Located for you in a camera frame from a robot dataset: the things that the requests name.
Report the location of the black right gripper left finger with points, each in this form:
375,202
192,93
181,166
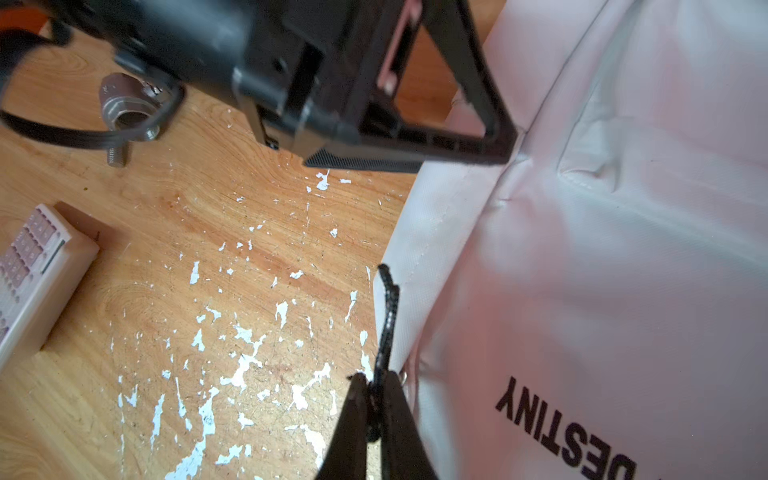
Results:
346,456

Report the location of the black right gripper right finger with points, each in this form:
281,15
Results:
403,455

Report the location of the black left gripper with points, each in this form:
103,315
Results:
288,66

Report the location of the white student backpack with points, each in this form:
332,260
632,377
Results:
596,308

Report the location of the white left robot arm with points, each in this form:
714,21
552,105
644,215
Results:
175,44

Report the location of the steel ball valve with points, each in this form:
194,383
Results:
126,101

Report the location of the steel hex bolt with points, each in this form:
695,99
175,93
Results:
118,157

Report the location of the pink calculator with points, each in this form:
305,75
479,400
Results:
40,271

